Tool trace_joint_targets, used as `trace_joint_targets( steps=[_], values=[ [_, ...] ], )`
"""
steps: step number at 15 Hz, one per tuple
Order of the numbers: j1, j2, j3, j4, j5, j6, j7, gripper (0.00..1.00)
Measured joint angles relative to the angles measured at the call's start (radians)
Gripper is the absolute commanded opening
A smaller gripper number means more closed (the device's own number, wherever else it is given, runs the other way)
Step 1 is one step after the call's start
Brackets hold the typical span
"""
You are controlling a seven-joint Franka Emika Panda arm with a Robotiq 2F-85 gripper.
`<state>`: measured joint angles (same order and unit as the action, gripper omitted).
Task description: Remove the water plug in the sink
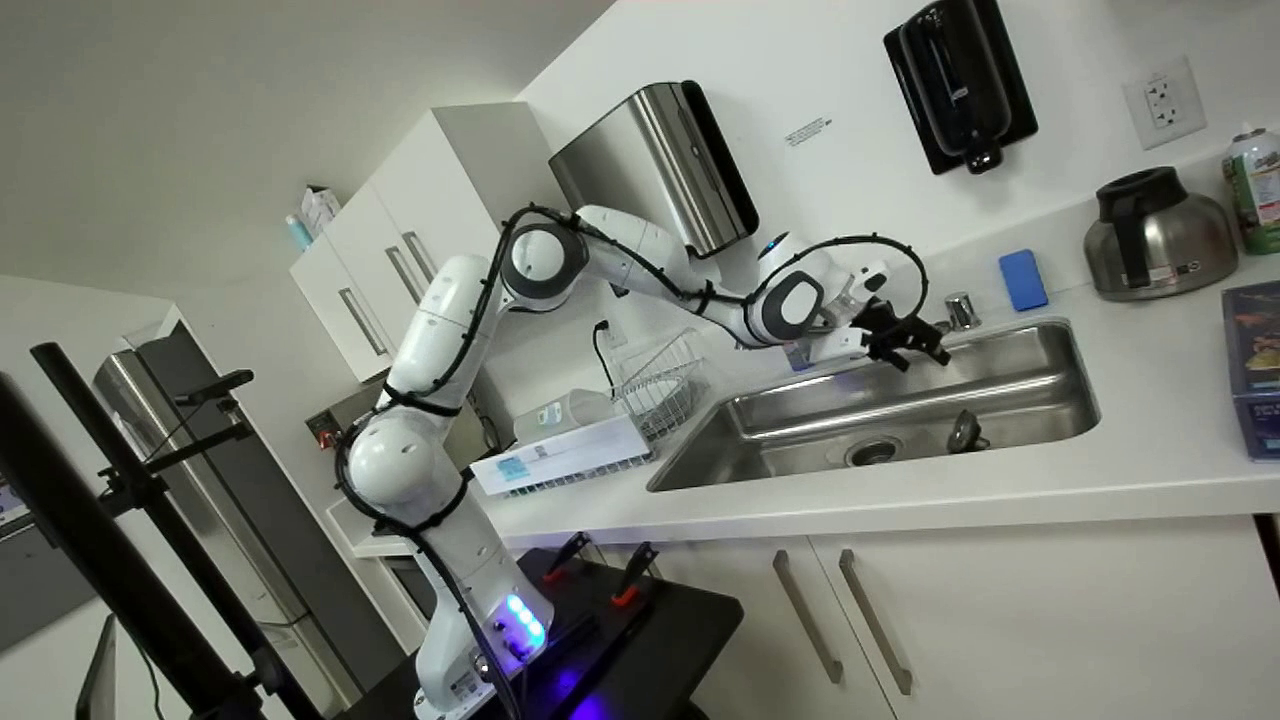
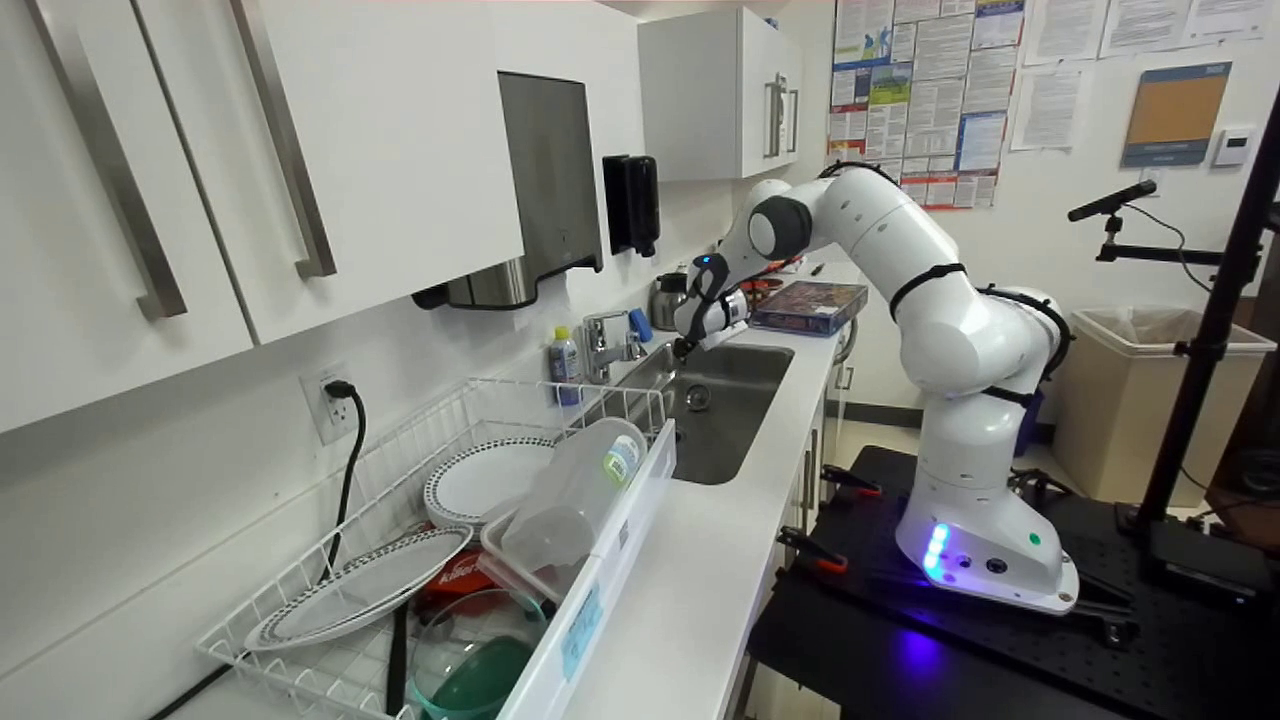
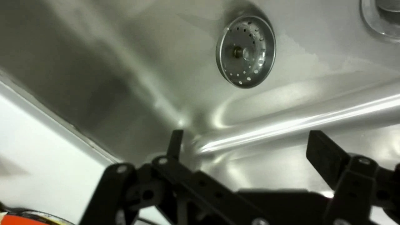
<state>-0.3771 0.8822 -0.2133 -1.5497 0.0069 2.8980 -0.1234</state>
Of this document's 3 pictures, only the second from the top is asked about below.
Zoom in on steel coffee carafe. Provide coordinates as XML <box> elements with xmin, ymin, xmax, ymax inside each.
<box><xmin>649</xmin><ymin>268</ymin><xmax>696</xmax><ymax>334</ymax></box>

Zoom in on white dish rack drain tray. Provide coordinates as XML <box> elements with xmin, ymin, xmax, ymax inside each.
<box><xmin>496</xmin><ymin>414</ymin><xmax>679</xmax><ymax>720</ymax></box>

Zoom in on steel upper cabinet handle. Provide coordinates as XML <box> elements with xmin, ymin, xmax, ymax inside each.
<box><xmin>21</xmin><ymin>0</ymin><xmax>192</xmax><ymax>323</ymax></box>
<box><xmin>223</xmin><ymin>0</ymin><xmax>340</xmax><ymax>282</ymax></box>

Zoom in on stainless steel sink basin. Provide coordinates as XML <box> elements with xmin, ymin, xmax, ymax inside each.
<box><xmin>584</xmin><ymin>340</ymin><xmax>800</xmax><ymax>486</ymax></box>

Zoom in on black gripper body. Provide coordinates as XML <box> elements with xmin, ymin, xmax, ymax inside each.
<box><xmin>677</xmin><ymin>251</ymin><xmax>737</xmax><ymax>345</ymax></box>

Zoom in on blue flat box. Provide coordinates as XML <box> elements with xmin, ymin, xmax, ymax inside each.
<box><xmin>749</xmin><ymin>274</ymin><xmax>871</xmax><ymax>340</ymax></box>

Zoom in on orange blue wall poster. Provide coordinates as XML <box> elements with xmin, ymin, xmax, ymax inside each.
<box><xmin>1115</xmin><ymin>60</ymin><xmax>1237</xmax><ymax>171</ymax></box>

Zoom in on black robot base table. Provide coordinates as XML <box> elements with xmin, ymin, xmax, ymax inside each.
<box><xmin>749</xmin><ymin>443</ymin><xmax>1280</xmax><ymax>720</ymax></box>

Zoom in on green plastic dish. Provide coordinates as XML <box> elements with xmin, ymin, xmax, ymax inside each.
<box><xmin>420</xmin><ymin>631</ymin><xmax>540</xmax><ymax>720</ymax></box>

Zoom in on small white wall cabinet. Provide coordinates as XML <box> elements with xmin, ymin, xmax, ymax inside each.
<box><xmin>635</xmin><ymin>7</ymin><xmax>810</xmax><ymax>185</ymax></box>

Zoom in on white upper wall cabinet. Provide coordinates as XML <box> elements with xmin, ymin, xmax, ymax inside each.
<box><xmin>0</xmin><ymin>0</ymin><xmax>649</xmax><ymax>434</ymax></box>

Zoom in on white round plate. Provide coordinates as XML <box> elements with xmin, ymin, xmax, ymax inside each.
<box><xmin>420</xmin><ymin>440</ymin><xmax>561</xmax><ymax>531</ymax></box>

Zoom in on white outlet with plug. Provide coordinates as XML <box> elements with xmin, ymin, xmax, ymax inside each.
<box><xmin>295</xmin><ymin>364</ymin><xmax>366</xmax><ymax>449</ymax></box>

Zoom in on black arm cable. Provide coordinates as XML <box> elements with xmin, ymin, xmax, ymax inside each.
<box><xmin>814</xmin><ymin>157</ymin><xmax>1075</xmax><ymax>411</ymax></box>

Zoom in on white wire dish rack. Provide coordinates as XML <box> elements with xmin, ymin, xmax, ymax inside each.
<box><xmin>196</xmin><ymin>375</ymin><xmax>671</xmax><ymax>720</ymax></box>

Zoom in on clear plastic container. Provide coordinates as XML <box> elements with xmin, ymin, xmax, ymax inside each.
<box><xmin>496</xmin><ymin>414</ymin><xmax>652</xmax><ymax>570</ymax></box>

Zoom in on wall notice papers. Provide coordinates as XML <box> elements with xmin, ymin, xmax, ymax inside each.
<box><xmin>823</xmin><ymin>0</ymin><xmax>1280</xmax><ymax>215</ymax></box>

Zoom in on black camera on stand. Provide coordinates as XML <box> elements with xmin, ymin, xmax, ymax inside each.
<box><xmin>1063</xmin><ymin>175</ymin><xmax>1161</xmax><ymax>228</ymax></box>

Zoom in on chrome sink faucet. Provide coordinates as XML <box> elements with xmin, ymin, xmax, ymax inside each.
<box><xmin>575</xmin><ymin>307</ymin><xmax>644</xmax><ymax>387</ymax></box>

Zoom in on black camera stand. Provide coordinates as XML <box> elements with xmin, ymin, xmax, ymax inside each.
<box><xmin>1091</xmin><ymin>90</ymin><xmax>1280</xmax><ymax>604</ymax></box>

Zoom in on black wall soap dispenser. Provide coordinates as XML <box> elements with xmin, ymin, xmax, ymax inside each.
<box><xmin>601</xmin><ymin>152</ymin><xmax>663</xmax><ymax>258</ymax></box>

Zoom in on beige trash bin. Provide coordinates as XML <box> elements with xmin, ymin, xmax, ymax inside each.
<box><xmin>1054</xmin><ymin>307</ymin><xmax>1280</xmax><ymax>509</ymax></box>

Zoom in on white oval plate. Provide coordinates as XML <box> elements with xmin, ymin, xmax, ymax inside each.
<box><xmin>249</xmin><ymin>527</ymin><xmax>473</xmax><ymax>657</ymax></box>

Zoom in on dish soap bottle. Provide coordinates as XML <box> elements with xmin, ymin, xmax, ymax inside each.
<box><xmin>540</xmin><ymin>323</ymin><xmax>590</xmax><ymax>411</ymax></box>

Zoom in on red black table clamp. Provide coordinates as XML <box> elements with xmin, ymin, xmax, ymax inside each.
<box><xmin>776</xmin><ymin>522</ymin><xmax>858</xmax><ymax>581</ymax></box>
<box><xmin>815</xmin><ymin>461</ymin><xmax>888</xmax><ymax>505</ymax></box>

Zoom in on white wall thermostat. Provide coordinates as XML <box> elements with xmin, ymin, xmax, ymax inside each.
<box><xmin>1210</xmin><ymin>123</ymin><xmax>1258</xmax><ymax>171</ymax></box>

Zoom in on black power cord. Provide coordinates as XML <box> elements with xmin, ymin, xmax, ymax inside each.
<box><xmin>318</xmin><ymin>375</ymin><xmax>371</xmax><ymax>583</ymax></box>

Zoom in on steel paper towel dispenser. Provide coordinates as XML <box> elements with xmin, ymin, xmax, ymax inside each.
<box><xmin>412</xmin><ymin>66</ymin><xmax>608</xmax><ymax>316</ymax></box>

